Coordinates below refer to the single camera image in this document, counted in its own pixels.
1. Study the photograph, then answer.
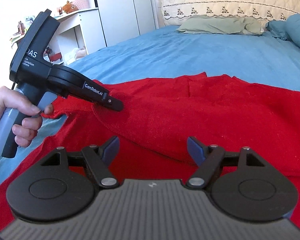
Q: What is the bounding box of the red knit garment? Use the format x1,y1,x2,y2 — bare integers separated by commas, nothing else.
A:
0,73,300,230

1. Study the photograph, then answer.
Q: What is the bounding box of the person's left hand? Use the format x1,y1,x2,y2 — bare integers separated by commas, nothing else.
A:
0,86,43,147

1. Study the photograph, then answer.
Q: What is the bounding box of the blue bed sheet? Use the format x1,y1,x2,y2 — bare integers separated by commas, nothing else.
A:
0,24,300,196

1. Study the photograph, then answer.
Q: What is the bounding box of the brown bag on desk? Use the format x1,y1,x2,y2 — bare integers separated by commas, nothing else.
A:
62,1,78,14

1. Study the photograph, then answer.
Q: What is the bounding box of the pink basket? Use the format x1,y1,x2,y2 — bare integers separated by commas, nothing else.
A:
72,0,90,10

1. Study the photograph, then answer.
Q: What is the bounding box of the white grey wardrobe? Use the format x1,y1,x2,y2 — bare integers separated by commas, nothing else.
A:
95,0,155,47

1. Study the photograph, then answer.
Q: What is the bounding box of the green pillow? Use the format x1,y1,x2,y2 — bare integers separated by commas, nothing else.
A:
177,15,264,36

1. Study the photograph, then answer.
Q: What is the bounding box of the folded blue duvet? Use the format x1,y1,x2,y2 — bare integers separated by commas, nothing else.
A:
266,14,300,48

